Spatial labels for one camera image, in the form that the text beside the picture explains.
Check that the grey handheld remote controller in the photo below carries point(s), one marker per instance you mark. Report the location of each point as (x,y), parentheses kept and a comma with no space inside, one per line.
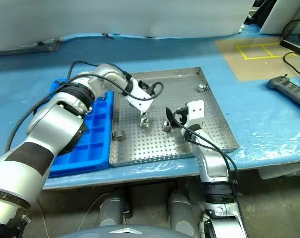
(288,89)

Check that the yellow tape marking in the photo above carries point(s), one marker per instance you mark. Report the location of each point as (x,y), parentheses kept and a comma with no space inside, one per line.
(244,53)

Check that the perforated steel tray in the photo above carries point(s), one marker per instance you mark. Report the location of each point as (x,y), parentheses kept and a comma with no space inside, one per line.
(152,148)

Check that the shallow perforated metal tray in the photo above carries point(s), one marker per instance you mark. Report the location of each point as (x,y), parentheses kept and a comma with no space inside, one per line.
(28,47)

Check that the black power adapter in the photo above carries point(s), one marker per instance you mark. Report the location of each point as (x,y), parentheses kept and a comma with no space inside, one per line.
(292,44)

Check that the blue compartment tray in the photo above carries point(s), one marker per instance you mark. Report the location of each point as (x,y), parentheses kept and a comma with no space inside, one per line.
(95,148)

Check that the metal roller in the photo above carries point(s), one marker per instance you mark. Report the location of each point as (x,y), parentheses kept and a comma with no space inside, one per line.
(119,135)
(143,123)
(202,87)
(166,127)

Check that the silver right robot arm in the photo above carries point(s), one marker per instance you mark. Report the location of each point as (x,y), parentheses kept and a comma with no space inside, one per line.
(212,161)

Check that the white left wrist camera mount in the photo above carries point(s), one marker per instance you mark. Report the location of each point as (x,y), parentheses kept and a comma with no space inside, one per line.
(140,99)

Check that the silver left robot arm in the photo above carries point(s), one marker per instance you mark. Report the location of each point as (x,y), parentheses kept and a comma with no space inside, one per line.
(53,124)

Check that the white upright panel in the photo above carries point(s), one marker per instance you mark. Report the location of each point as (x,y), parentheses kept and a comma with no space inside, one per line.
(276,17)

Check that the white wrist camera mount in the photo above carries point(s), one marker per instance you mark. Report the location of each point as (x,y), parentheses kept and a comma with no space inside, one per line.
(195,111)
(140,99)

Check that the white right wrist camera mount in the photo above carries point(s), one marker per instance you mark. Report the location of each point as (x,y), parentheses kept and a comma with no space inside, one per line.
(195,111)

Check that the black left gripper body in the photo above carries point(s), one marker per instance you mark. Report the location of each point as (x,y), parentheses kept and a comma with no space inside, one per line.
(144,86)

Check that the grey left robot leg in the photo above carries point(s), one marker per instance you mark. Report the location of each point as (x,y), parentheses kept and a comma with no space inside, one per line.
(113,208)

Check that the grey robot leg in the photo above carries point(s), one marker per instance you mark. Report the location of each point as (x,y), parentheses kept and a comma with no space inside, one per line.
(182,210)
(113,208)

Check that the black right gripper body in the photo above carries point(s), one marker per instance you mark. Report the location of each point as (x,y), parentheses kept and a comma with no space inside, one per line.
(182,115)

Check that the grey right robot leg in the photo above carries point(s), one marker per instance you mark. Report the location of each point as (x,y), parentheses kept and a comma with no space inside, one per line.
(182,210)

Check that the grey robot torso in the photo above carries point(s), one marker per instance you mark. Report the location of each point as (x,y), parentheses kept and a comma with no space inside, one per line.
(120,233)

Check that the brown cardboard mat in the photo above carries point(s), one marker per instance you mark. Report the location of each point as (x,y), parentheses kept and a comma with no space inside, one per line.
(254,67)

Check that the white backdrop board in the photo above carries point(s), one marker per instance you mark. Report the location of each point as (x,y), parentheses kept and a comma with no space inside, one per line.
(115,17)

